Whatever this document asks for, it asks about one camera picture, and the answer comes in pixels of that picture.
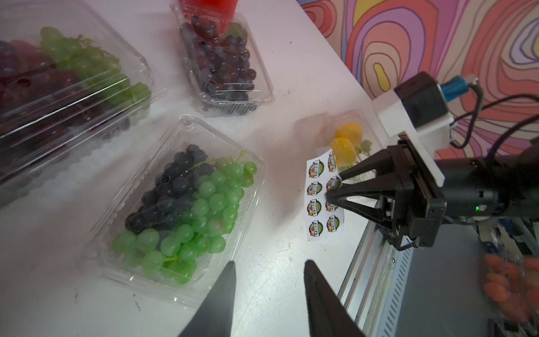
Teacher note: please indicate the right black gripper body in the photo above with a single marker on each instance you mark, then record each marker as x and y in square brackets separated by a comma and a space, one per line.
[419, 206]

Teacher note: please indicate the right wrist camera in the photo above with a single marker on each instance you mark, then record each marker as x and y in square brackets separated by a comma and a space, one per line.
[420, 107]

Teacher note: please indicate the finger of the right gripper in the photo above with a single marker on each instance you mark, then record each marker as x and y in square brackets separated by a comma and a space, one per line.
[339, 197]
[382, 162]

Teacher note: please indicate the clear box black green grapes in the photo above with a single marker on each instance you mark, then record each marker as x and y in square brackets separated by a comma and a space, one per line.
[181, 217]

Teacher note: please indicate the red pen cup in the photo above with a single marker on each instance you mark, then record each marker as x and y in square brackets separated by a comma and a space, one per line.
[219, 8]

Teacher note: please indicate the clear box red green grapes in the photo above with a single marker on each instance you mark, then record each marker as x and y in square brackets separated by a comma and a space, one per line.
[69, 83]

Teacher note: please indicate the clear box yellow fruit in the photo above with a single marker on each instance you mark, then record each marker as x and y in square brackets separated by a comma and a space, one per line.
[350, 137]

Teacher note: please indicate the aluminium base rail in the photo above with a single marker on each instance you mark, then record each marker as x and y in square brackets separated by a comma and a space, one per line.
[373, 289]

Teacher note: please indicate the clear box dark purple grapes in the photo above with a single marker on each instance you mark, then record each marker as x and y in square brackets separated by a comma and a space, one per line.
[227, 75]

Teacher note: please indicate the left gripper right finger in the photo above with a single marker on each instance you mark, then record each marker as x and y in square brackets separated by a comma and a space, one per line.
[326, 315]

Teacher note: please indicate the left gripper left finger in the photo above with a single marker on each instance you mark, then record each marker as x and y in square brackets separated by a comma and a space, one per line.
[215, 315]

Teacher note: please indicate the white fruit sticker sheet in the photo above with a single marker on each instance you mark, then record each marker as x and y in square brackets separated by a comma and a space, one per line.
[323, 219]

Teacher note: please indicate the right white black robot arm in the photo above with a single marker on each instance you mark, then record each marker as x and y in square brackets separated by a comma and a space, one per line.
[394, 189]

